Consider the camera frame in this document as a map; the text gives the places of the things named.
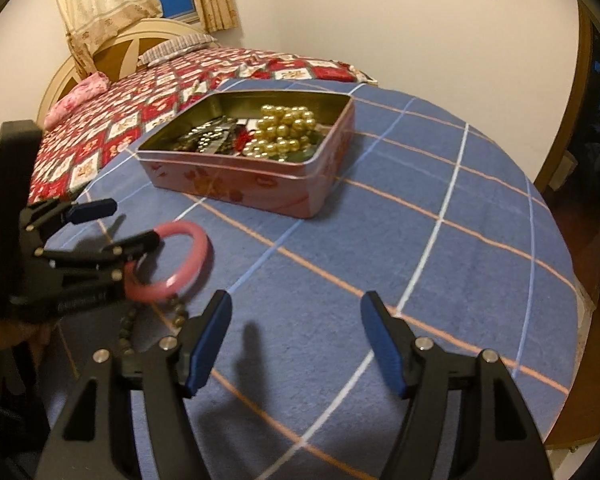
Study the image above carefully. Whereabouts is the pink bangle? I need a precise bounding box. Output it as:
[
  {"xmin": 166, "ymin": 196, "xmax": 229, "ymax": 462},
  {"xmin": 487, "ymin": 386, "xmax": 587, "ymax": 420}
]
[{"xmin": 124, "ymin": 221, "xmax": 211, "ymax": 303}]

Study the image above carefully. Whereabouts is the cream wooden headboard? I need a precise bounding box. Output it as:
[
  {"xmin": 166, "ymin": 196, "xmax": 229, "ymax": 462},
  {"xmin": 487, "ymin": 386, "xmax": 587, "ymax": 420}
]
[{"xmin": 36, "ymin": 17, "xmax": 206, "ymax": 121}]

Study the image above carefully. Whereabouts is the gold pearl necklace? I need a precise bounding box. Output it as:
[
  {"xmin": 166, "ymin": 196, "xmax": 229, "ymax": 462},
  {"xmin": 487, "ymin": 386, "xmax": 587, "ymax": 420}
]
[{"xmin": 242, "ymin": 104, "xmax": 316, "ymax": 160}]

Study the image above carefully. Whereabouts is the green jade bangle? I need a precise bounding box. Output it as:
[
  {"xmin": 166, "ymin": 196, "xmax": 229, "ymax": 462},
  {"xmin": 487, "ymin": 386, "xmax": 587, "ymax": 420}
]
[{"xmin": 280, "ymin": 132, "xmax": 333, "ymax": 163}]

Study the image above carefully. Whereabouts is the pink pillow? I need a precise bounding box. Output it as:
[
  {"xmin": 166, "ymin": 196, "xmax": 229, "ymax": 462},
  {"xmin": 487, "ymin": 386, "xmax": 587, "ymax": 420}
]
[{"xmin": 44, "ymin": 72, "xmax": 110, "ymax": 128}]

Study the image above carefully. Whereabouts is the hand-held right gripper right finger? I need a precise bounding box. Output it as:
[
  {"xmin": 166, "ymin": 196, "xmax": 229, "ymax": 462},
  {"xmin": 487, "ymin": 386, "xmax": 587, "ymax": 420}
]
[{"xmin": 360, "ymin": 290, "xmax": 553, "ymax": 480}]

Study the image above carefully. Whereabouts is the dark stone bead bracelet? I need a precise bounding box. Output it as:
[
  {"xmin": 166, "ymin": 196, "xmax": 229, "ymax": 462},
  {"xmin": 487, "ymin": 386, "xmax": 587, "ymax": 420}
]
[{"xmin": 116, "ymin": 296, "xmax": 190, "ymax": 356}]

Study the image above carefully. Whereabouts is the person's left hand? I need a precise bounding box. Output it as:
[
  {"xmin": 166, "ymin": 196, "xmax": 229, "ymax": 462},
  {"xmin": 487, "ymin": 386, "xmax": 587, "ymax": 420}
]
[{"xmin": 0, "ymin": 321, "xmax": 51, "ymax": 361}]

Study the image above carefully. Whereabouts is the blue plaid tablecloth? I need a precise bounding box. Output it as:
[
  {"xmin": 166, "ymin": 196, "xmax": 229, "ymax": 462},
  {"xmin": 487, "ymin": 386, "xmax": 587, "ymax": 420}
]
[{"xmin": 27, "ymin": 77, "xmax": 581, "ymax": 480}]

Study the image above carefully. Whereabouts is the pink floral tin box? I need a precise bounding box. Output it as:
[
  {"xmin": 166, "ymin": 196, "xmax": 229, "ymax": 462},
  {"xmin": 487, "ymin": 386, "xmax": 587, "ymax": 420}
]
[{"xmin": 137, "ymin": 91, "xmax": 357, "ymax": 219}]

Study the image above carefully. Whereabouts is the metal ball chain necklace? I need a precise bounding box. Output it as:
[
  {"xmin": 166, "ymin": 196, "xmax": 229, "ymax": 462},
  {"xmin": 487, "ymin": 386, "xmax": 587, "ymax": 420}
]
[{"xmin": 172, "ymin": 127, "xmax": 231, "ymax": 153}]

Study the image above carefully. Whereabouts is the wide cream patterned curtain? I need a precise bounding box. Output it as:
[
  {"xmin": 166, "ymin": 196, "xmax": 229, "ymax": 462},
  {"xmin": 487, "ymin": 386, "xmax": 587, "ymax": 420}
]
[{"xmin": 47, "ymin": 0, "xmax": 163, "ymax": 78}]

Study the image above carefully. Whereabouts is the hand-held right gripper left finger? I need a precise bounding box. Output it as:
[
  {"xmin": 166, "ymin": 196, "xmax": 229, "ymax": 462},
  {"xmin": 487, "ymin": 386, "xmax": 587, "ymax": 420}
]
[{"xmin": 35, "ymin": 290, "xmax": 233, "ymax": 480}]

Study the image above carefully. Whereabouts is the red patchwork bedspread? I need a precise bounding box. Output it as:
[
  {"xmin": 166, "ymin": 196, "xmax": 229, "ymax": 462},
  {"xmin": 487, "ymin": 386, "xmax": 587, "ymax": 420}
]
[{"xmin": 27, "ymin": 46, "xmax": 378, "ymax": 206}]

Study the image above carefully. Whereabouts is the wooden door frame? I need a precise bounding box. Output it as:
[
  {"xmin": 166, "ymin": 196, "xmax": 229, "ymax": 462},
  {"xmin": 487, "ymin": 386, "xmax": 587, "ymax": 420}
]
[{"xmin": 532, "ymin": 7, "xmax": 600, "ymax": 191}]

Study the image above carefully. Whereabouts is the striped pillow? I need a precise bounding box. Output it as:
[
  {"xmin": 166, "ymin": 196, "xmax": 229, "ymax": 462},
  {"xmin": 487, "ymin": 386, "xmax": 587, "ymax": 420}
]
[{"xmin": 137, "ymin": 32, "xmax": 220, "ymax": 67}]

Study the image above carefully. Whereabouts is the silver mesh band watch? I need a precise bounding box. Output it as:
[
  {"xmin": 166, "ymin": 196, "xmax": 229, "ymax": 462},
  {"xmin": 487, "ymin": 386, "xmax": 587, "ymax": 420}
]
[{"xmin": 195, "ymin": 116, "xmax": 253, "ymax": 153}]

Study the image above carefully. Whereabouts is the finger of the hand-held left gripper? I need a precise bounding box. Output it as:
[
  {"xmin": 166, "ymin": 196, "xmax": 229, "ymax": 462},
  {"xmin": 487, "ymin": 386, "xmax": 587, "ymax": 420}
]
[
  {"xmin": 20, "ymin": 198, "xmax": 118, "ymax": 242},
  {"xmin": 35, "ymin": 227, "xmax": 163, "ymax": 282}
]

